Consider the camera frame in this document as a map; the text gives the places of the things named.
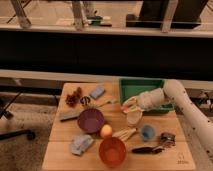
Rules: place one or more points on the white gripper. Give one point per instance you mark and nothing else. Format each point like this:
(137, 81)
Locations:
(147, 100)

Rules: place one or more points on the small orange pepper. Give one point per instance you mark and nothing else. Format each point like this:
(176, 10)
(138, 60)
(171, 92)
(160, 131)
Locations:
(122, 108)

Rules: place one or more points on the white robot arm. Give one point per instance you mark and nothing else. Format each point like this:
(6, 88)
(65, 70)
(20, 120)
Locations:
(174, 92)

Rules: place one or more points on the white paper cup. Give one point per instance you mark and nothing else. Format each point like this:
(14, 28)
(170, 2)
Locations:
(133, 118)

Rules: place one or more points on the small blue cup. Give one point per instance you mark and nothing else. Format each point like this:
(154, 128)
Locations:
(147, 132)

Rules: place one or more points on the green plastic tray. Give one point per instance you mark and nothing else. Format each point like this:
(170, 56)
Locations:
(132, 87)

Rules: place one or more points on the wooden spoon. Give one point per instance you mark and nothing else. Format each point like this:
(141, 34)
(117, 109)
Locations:
(112, 101)

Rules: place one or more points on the yellow red apple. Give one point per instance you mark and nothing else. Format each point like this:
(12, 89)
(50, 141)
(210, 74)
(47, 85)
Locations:
(106, 131)

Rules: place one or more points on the blue sponge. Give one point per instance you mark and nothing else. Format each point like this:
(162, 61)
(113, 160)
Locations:
(97, 92)

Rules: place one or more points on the shiny metal clip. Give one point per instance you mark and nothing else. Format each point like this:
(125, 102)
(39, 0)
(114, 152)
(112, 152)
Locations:
(167, 139)

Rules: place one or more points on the orange plastic bowl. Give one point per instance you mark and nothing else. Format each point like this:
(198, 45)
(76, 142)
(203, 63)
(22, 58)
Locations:
(112, 152)

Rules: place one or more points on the grey rectangular block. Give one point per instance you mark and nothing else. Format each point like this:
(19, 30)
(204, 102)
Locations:
(68, 116)

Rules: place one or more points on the dark red grape bunch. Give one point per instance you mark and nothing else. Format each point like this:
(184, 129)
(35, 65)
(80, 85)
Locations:
(73, 99)

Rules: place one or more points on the crumpled blue cloth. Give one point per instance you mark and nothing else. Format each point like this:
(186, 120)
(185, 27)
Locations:
(80, 144)

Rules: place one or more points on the black office chair base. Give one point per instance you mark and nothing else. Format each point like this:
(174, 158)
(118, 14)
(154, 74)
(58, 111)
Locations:
(12, 130)

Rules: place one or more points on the black handled tool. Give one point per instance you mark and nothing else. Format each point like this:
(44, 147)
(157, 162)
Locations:
(147, 150)

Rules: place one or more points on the black round ring object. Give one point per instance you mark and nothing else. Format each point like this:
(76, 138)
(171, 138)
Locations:
(85, 100)

